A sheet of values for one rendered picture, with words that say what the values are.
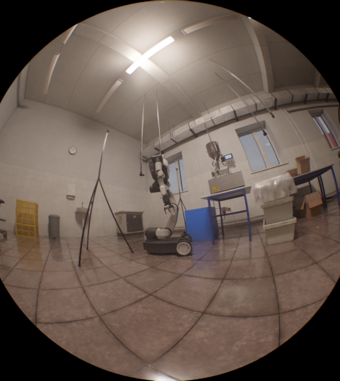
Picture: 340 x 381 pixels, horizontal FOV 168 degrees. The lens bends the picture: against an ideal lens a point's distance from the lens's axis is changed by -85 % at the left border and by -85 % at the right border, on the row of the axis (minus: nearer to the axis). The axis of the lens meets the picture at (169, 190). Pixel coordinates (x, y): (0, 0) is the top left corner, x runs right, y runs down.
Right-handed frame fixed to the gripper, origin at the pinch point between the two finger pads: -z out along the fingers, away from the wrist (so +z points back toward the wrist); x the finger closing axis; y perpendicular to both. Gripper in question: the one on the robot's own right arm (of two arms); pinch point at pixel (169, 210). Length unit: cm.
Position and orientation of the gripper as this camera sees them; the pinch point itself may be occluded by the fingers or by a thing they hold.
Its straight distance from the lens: 143.4
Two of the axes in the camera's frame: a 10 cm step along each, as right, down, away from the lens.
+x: 9.4, -3.2, -0.9
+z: -2.9, -9.2, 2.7
